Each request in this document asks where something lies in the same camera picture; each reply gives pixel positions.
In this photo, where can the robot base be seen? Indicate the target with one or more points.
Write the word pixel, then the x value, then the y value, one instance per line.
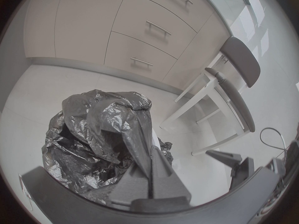
pixel 272 206

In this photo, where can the black plastic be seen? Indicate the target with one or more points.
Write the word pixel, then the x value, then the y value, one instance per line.
pixel 167 153

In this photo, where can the black plastic bag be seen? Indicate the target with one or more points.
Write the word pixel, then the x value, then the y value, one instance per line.
pixel 81 125

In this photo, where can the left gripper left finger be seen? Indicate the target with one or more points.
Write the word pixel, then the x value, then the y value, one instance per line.
pixel 133 188

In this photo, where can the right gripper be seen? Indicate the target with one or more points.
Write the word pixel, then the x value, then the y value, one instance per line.
pixel 245 171

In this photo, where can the grey chair with white legs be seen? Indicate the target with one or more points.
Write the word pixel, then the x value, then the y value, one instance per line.
pixel 243 55

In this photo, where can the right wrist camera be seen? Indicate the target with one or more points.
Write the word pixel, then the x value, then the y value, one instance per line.
pixel 279 168

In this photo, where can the beige cabinet with drawers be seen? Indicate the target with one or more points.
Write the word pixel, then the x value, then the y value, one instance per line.
pixel 93 31

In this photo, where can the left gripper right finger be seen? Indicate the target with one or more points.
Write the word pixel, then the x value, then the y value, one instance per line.
pixel 168 183

